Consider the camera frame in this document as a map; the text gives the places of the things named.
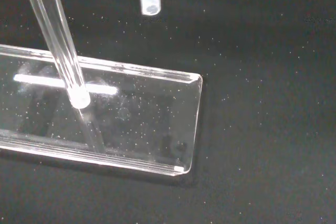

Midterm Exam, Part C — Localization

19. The black bench cloth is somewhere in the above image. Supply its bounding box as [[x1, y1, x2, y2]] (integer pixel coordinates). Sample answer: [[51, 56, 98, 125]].
[[0, 0, 336, 224]]

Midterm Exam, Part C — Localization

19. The clear acrylic funnel stand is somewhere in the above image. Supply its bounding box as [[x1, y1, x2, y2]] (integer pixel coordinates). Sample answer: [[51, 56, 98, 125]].
[[0, 0, 203, 177]]

